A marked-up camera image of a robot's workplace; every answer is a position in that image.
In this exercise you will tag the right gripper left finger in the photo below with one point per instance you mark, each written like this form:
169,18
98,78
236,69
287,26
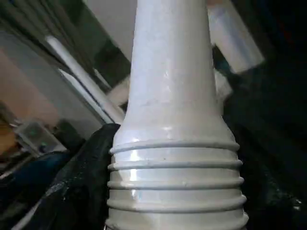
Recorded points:
76,187

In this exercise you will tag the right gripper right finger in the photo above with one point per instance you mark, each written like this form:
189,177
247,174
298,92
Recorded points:
271,196

